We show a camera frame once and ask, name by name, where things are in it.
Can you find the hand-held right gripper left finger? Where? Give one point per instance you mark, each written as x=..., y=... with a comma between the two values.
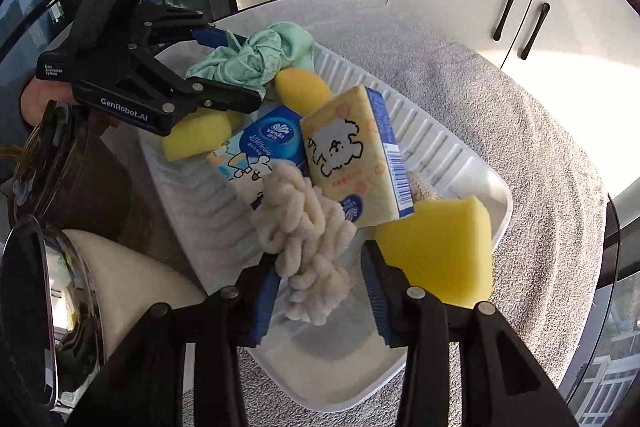
x=265, y=307

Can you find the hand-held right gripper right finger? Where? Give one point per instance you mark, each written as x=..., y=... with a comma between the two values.
x=377, y=302

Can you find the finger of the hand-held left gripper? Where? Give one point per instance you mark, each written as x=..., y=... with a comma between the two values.
x=215, y=38
x=225, y=99

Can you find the green cloth scrunchie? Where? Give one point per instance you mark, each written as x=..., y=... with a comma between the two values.
x=250, y=57

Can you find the yellow rectangular sponge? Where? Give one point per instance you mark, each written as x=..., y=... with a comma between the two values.
x=440, y=247
x=195, y=137

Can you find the blue tissue packet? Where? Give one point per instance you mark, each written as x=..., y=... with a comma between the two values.
x=270, y=142

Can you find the yellow egg-shaped sponge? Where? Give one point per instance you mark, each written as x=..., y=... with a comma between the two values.
x=300, y=89

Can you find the yellow tissue packet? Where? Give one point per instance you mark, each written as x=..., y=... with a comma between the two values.
x=345, y=157

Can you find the white ribbed plastic tray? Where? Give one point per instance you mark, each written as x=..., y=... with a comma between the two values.
x=435, y=142

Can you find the person's left hand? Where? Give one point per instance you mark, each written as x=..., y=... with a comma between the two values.
x=42, y=97

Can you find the brown glass cup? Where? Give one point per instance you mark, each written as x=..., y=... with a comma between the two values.
x=75, y=177

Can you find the white mug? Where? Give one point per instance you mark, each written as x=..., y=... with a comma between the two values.
x=135, y=277

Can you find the grey towel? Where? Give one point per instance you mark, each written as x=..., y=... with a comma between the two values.
x=500, y=107

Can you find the chrome mug lid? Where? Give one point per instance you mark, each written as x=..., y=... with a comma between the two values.
x=30, y=307

